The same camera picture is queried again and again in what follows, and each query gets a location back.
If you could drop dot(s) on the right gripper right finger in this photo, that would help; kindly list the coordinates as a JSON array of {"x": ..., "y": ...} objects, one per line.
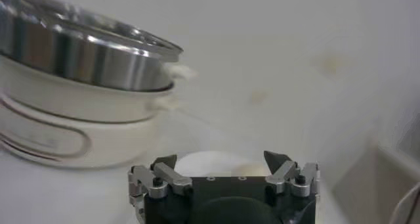
[{"x": 283, "y": 172}]

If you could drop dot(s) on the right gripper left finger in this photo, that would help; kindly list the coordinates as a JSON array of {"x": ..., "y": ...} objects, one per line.
[{"x": 170, "y": 176}]

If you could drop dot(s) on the white steamed baozi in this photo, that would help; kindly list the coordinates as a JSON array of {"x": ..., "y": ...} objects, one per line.
[{"x": 213, "y": 164}]

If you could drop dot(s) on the stainless steel steamer basket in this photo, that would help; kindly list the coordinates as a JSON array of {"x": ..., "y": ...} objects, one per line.
[{"x": 82, "y": 58}]

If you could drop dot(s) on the white electric cooker pot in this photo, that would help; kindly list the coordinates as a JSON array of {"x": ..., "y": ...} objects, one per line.
[{"x": 98, "y": 136}]

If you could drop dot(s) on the white side table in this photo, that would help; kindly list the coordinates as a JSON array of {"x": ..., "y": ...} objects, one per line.
[{"x": 367, "y": 186}]

